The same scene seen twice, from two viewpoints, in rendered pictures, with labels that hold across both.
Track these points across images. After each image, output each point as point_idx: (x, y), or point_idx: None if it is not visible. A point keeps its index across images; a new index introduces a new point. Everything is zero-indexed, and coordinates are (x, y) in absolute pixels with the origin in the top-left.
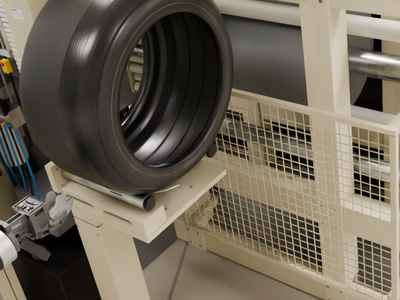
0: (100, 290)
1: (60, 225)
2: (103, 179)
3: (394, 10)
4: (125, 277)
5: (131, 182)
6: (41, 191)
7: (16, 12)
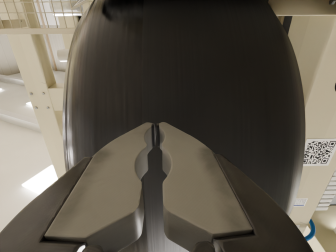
0: None
1: (6, 232)
2: (86, 143)
3: (56, 92)
4: None
5: (66, 93)
6: None
7: (295, 203)
